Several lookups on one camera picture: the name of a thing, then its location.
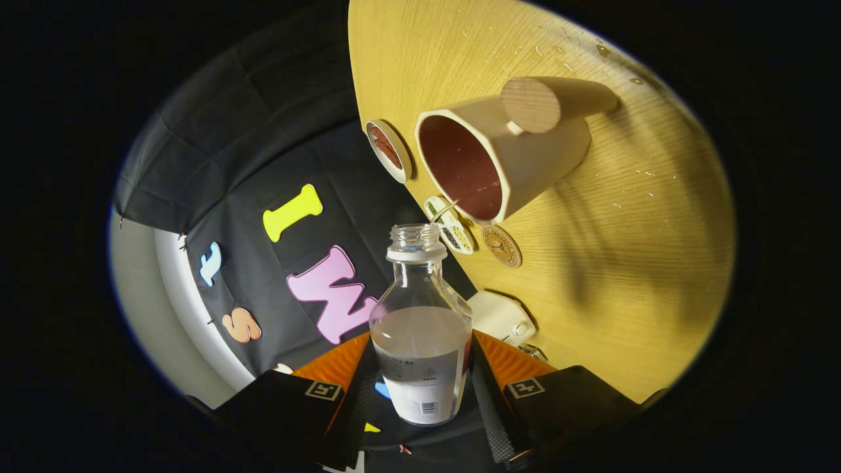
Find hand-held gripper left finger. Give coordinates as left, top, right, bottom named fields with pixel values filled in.
left=214, top=332, right=382, bottom=470

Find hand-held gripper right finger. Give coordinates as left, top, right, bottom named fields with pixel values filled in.
left=468, top=330, right=648, bottom=467

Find clear juice bottle white label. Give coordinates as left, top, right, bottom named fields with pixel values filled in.
left=369, top=223, right=474, bottom=426

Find round wooden coaster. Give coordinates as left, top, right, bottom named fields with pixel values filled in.
left=482, top=225, right=523, bottom=269

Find cream cup with wooden handle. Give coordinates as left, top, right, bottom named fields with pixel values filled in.
left=414, top=77, right=620, bottom=225

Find white toaster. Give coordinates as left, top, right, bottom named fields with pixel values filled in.
left=466, top=290, right=536, bottom=349

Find white divided dish with grains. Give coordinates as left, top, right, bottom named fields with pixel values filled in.
left=424, top=195, right=475, bottom=256

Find wooden table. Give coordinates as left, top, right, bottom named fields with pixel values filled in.
left=347, top=0, right=735, bottom=403

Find white round plate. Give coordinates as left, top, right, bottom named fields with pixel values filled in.
left=365, top=120, right=413, bottom=184

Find black backdrop cloth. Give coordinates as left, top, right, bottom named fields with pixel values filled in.
left=115, top=13, right=500, bottom=473

